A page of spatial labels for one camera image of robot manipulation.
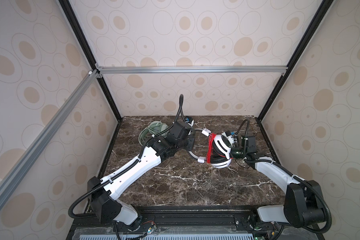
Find left black frame post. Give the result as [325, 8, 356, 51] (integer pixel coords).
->
[58, 0, 123, 122]

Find left diagonal aluminium rail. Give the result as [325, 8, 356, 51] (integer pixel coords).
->
[0, 70, 99, 210]

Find mint green headphones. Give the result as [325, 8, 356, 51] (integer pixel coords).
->
[139, 121, 169, 146]

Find right black frame post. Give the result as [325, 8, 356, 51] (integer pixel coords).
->
[256, 0, 335, 123]

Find black frame post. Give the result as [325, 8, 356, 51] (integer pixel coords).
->
[58, 0, 123, 122]
[256, 0, 335, 123]

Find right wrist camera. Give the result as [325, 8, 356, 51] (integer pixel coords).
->
[222, 131, 239, 148]

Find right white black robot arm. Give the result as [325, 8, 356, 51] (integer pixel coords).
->
[229, 136, 332, 234]

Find white black red headphones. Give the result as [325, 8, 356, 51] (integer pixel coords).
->
[187, 128, 233, 169]

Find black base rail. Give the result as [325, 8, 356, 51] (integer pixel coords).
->
[67, 205, 324, 240]

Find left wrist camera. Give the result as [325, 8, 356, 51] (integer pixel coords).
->
[184, 116, 194, 128]

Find horizontal aluminium rail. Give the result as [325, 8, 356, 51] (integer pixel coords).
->
[98, 66, 288, 75]

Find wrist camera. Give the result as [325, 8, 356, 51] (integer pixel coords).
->
[222, 131, 239, 148]
[184, 116, 194, 128]

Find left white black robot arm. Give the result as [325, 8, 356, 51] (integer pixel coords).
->
[68, 117, 195, 227]

